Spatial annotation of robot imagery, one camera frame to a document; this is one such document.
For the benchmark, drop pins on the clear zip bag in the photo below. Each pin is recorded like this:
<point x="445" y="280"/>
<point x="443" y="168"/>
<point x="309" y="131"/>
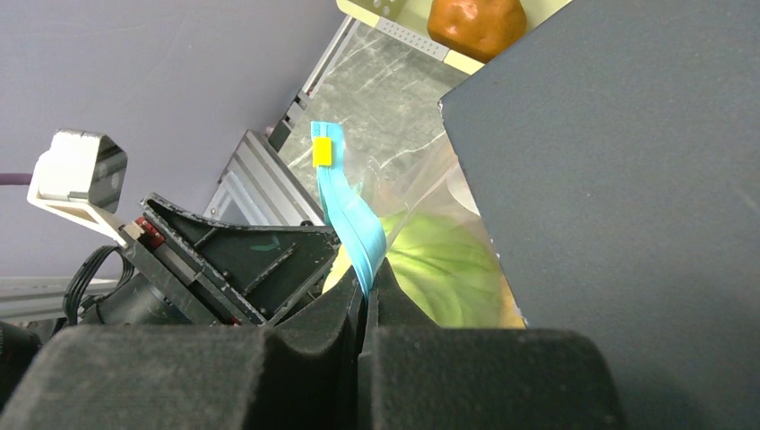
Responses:
<point x="367" y="201"/>

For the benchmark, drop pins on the brown kiwi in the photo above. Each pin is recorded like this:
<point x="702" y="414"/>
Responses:
<point x="479" y="29"/>

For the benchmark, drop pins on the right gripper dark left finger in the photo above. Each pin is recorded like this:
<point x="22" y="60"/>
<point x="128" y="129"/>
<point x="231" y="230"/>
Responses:
<point x="297" y="375"/>

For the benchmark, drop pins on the grey network switch box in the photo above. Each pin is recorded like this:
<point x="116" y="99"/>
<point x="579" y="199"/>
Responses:
<point x="613" y="154"/>

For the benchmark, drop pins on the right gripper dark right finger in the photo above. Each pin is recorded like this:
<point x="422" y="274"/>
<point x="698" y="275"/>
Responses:
<point x="414" y="374"/>

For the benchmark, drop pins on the yellow lemon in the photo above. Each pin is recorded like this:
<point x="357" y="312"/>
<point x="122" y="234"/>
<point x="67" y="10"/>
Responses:
<point x="340" y="265"/>

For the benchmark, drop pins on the aluminium frame rail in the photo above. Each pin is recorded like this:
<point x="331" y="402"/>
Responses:
<point x="256" y="187"/>

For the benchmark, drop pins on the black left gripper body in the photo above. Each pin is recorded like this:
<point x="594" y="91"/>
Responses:
<point x="148" y="285"/>

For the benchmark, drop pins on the green cabbage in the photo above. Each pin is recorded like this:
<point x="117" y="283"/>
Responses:
<point x="449" y="273"/>

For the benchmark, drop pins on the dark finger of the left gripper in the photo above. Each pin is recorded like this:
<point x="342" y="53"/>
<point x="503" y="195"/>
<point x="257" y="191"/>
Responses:
<point x="276" y="270"/>

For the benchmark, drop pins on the pale green plastic basket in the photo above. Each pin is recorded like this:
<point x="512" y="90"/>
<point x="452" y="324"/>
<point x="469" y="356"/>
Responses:
<point x="406" y="20"/>

